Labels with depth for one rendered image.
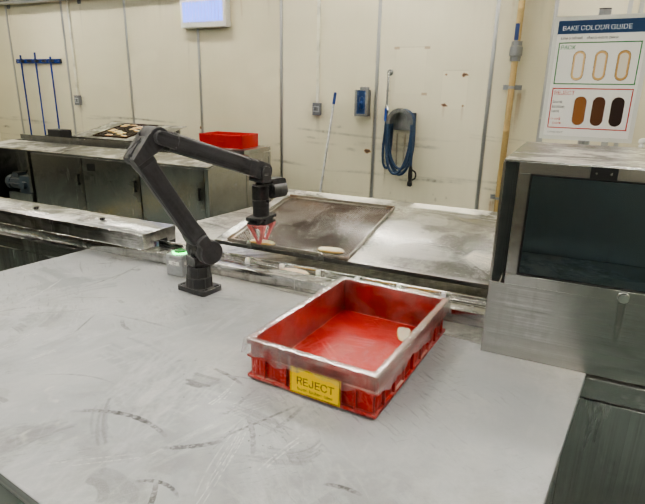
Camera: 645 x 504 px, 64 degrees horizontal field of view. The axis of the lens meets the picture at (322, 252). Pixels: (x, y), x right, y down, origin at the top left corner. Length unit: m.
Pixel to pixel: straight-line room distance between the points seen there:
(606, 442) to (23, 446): 1.26
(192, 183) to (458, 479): 3.94
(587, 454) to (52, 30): 7.86
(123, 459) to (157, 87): 6.23
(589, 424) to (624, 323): 0.27
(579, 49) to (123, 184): 4.01
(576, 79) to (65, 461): 2.05
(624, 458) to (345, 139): 4.62
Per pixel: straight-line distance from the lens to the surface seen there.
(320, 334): 1.40
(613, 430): 1.47
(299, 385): 1.13
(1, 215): 2.66
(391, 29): 5.49
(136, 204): 5.12
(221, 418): 1.10
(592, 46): 2.31
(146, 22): 7.13
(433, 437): 1.06
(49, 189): 5.99
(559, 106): 2.31
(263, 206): 1.76
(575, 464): 1.53
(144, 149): 1.52
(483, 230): 2.04
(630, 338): 1.36
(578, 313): 1.34
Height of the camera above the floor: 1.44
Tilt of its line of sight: 17 degrees down
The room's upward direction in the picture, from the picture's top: 1 degrees clockwise
